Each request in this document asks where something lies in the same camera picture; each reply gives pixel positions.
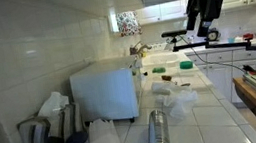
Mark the floral curtain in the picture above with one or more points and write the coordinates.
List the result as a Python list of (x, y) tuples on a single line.
[(128, 24)]

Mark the black camera on boom arm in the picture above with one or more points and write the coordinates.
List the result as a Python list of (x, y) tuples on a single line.
[(171, 35)]

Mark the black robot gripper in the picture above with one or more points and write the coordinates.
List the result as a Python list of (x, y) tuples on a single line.
[(208, 11)]

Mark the brown small item on counter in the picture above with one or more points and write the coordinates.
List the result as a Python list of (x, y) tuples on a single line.
[(166, 78)]

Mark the chrome kitchen faucet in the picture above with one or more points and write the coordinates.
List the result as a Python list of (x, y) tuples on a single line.
[(138, 49)]

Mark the blue small cup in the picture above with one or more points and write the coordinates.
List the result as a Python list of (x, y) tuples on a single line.
[(231, 40)]

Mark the silver metal can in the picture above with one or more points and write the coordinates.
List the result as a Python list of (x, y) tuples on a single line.
[(158, 127)]

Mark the crumpled clear plastic bag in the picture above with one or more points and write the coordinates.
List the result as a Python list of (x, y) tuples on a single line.
[(179, 98)]

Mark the black alarm clock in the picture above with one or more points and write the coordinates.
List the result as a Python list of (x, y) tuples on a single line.
[(213, 35)]

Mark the white microwave oven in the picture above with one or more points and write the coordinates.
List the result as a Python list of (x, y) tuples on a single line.
[(109, 89)]

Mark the white crumpled tissue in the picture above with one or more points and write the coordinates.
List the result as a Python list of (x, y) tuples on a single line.
[(53, 105)]

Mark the green scrub pad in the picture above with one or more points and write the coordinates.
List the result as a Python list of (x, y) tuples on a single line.
[(159, 70)]

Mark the red small object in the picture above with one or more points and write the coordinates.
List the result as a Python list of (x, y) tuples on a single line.
[(248, 36)]

